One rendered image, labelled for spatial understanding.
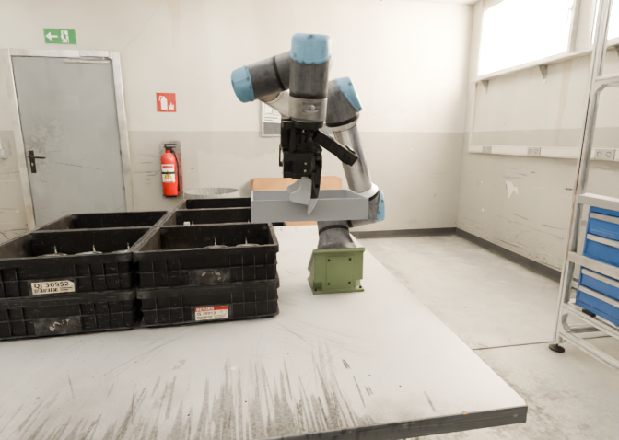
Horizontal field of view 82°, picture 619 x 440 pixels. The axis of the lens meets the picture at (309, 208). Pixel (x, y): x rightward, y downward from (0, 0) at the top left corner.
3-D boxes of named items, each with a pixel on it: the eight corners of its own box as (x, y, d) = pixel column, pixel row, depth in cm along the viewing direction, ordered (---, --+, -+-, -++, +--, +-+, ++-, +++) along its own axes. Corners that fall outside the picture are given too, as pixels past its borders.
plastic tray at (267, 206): (346, 206, 103) (346, 189, 103) (367, 219, 84) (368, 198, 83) (251, 208, 99) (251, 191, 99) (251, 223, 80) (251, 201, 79)
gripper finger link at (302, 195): (287, 214, 81) (288, 175, 77) (313, 212, 82) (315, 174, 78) (289, 219, 78) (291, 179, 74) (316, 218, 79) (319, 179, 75)
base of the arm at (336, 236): (351, 263, 137) (346, 239, 142) (363, 247, 125) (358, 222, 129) (312, 264, 134) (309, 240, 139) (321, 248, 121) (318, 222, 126)
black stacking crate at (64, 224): (173, 237, 156) (171, 211, 154) (158, 259, 127) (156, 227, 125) (73, 241, 149) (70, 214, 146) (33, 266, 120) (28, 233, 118)
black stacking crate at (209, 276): (271, 253, 134) (271, 223, 132) (279, 283, 105) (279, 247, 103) (159, 260, 127) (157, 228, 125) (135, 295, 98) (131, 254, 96)
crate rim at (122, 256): (157, 233, 125) (156, 226, 125) (131, 261, 96) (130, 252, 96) (28, 238, 118) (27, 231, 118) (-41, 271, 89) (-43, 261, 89)
